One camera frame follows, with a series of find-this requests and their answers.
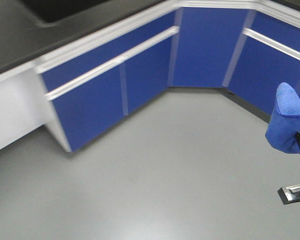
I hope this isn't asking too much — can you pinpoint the blue microfiber cloth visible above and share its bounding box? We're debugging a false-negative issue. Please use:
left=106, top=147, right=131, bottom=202
left=265, top=82, right=300, bottom=154

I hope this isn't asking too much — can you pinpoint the blue lab cabinet right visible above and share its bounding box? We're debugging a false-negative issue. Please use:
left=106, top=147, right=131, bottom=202
left=227, top=12, right=300, bottom=115

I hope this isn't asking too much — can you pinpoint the blue lab cabinet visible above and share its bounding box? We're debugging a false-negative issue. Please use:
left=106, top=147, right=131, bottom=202
left=227, top=12, right=300, bottom=115
left=38, top=10, right=179, bottom=153

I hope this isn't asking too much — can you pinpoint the blue corner cabinet panel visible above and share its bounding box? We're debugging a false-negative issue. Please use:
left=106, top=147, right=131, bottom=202
left=169, top=7, right=249, bottom=88

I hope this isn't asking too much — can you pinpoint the blue lab cabinet left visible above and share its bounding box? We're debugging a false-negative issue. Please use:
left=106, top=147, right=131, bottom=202
left=38, top=10, right=179, bottom=153

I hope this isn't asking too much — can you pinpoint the black lab sink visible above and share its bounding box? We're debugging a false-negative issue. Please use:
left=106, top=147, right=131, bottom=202
left=14, top=0, right=162, bottom=27

